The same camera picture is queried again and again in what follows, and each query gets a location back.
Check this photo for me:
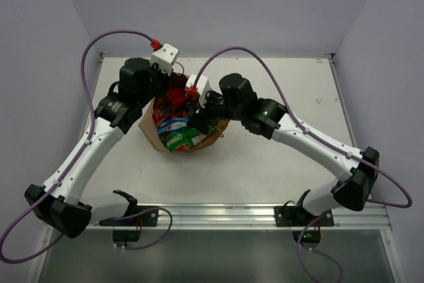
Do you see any brown paper bag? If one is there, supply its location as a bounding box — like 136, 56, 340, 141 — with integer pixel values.
138, 72, 229, 153

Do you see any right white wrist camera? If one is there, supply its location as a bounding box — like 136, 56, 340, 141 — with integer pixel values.
185, 74, 211, 107

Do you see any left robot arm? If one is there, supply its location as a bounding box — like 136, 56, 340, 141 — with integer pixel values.
25, 57, 173, 239

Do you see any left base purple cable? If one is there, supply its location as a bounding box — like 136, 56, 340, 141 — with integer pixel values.
114, 207, 174, 251

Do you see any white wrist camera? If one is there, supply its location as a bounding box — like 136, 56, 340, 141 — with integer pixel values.
185, 74, 211, 107
150, 39, 180, 76

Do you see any red Doritos chip bag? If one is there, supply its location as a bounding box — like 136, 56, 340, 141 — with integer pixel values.
166, 87, 188, 110

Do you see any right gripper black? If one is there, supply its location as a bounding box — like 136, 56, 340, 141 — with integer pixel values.
186, 88, 246, 135

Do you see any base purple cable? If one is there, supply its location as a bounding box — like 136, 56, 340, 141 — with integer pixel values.
297, 219, 344, 283
114, 207, 174, 251

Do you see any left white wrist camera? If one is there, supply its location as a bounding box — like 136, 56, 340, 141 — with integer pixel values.
150, 39, 180, 76

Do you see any red Skittles candy pack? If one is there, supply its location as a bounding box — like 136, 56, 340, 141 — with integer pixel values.
152, 97, 174, 127

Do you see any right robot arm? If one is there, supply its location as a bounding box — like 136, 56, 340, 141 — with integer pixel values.
185, 74, 379, 225

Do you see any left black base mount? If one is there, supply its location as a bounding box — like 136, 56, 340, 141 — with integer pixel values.
99, 205, 159, 247

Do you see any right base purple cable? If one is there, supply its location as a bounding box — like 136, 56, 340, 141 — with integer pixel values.
297, 219, 344, 283

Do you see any blue white snack pack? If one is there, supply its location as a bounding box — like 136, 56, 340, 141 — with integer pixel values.
157, 117, 189, 136

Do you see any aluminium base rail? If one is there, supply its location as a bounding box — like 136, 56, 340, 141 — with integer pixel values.
89, 201, 392, 231

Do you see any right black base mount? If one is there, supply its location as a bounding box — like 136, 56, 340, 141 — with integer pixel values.
274, 201, 335, 249

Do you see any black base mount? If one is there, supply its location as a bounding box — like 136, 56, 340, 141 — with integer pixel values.
99, 205, 159, 247
274, 201, 335, 249

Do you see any green chip bag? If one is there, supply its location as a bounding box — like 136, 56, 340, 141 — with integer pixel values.
162, 127, 207, 152

